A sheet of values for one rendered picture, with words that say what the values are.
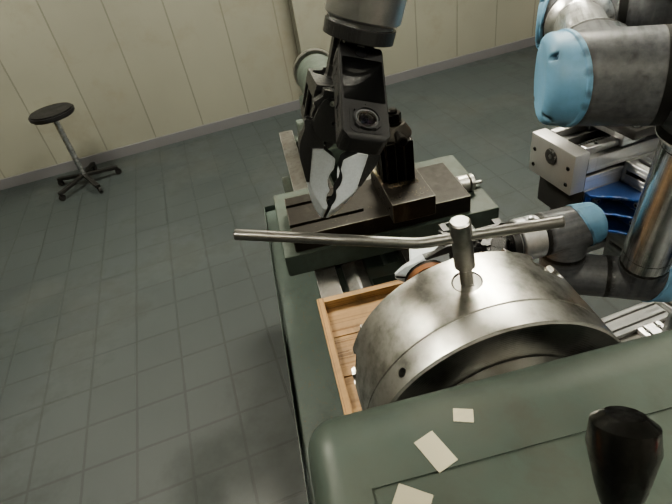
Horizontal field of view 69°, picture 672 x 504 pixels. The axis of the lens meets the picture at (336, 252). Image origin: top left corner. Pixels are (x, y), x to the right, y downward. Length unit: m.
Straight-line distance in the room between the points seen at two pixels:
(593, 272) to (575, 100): 0.38
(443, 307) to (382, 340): 0.08
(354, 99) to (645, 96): 0.36
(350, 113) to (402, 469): 0.30
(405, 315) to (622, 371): 0.22
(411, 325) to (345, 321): 0.48
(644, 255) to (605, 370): 0.45
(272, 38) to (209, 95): 0.69
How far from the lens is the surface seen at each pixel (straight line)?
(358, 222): 1.14
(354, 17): 0.49
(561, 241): 0.89
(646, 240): 0.89
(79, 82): 4.36
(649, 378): 0.49
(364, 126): 0.44
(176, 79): 4.33
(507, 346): 0.54
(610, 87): 0.68
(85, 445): 2.28
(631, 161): 1.17
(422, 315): 0.55
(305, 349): 1.46
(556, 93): 0.68
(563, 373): 0.47
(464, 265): 0.54
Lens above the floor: 1.62
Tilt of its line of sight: 38 degrees down
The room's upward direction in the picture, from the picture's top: 11 degrees counter-clockwise
